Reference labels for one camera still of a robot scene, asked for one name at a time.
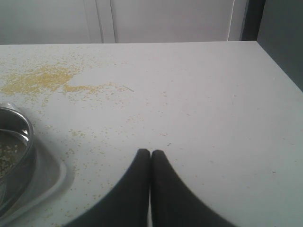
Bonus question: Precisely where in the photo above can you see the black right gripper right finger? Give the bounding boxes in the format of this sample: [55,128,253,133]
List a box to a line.
[151,150,233,227]

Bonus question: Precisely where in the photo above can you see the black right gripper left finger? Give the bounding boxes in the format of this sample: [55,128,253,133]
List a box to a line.
[66,149,151,227]

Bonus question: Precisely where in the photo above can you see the round steel mesh sieve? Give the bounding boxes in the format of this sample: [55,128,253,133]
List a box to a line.
[0,107,36,216]

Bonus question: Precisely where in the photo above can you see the white square plastic tray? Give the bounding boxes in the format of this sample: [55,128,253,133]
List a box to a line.
[0,102,75,227]

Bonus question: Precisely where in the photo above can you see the white cabinet doors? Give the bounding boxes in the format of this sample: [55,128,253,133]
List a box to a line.
[0,0,248,44]

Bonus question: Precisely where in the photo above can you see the spilled yellow grain pile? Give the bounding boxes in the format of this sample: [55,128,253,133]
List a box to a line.
[0,65,124,96]

